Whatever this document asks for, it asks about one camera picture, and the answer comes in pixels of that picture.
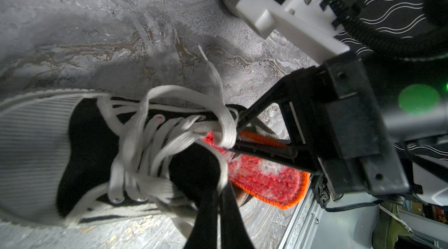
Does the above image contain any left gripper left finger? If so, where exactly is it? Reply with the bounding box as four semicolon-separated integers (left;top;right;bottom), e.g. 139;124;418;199
184;189;218;249

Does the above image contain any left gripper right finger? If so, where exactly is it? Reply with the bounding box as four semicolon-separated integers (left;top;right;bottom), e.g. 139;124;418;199
220;184;254;249

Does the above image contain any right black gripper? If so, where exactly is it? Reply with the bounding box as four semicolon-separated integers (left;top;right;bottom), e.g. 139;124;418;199
230;52;410;195

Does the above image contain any red patterned insole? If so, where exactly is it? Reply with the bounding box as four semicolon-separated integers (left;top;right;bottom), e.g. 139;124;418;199
203;132;310;209

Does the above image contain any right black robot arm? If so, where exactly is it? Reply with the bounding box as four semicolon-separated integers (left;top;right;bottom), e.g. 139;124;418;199
233;0;448;196

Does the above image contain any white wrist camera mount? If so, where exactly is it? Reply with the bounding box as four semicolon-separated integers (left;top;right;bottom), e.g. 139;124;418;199
236;0;350;64

